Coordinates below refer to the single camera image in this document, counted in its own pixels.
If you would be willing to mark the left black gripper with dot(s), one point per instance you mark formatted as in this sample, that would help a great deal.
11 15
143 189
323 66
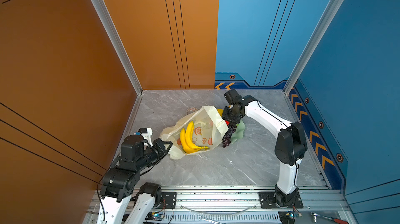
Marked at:
158 143

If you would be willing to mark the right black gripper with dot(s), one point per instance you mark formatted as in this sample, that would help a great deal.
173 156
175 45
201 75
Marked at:
226 109

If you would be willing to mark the dark purple grape bunch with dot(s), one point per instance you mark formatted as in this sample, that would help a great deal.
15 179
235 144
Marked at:
226 141

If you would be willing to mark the cream plastic bag orange print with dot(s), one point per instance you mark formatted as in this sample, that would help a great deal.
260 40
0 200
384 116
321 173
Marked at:
209 130

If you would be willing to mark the yellow banana bunch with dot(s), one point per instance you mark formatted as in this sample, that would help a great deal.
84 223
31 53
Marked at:
186 140

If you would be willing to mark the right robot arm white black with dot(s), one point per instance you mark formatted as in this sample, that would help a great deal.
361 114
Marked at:
290 147

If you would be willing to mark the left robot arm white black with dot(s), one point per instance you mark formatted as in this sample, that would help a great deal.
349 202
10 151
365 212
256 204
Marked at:
137 153

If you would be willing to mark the yellow lemon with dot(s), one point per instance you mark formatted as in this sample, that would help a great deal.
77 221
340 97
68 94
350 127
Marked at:
220 111

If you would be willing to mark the green leaf-shaped plate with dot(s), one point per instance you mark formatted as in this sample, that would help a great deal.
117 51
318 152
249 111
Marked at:
239 133

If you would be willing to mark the clear tape roll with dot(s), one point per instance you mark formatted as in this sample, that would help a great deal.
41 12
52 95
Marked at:
191 110

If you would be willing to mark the left green circuit board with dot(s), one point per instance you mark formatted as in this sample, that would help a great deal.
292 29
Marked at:
155 216

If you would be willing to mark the green circuit board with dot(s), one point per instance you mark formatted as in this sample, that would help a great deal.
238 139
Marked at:
289 217
155 216

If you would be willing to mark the right green circuit board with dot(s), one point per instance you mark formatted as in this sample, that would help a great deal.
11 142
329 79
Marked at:
289 217

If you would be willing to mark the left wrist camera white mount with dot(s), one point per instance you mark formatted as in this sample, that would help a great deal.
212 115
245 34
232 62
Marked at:
147 134

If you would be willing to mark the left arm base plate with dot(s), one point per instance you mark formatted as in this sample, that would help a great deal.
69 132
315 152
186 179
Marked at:
167 200

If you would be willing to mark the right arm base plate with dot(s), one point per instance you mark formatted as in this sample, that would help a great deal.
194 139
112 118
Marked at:
268 199

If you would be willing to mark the red handled tool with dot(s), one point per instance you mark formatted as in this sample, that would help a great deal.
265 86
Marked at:
335 220

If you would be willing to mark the aluminium front rail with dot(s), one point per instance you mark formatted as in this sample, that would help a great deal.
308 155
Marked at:
241 205

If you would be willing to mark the left aluminium corner post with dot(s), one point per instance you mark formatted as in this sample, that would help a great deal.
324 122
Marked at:
109 26

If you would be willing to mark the aluminium corner post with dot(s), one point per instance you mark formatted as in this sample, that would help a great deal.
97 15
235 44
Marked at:
325 20
109 26

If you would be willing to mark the right aluminium corner post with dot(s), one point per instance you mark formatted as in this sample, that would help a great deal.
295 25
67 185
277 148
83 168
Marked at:
325 20

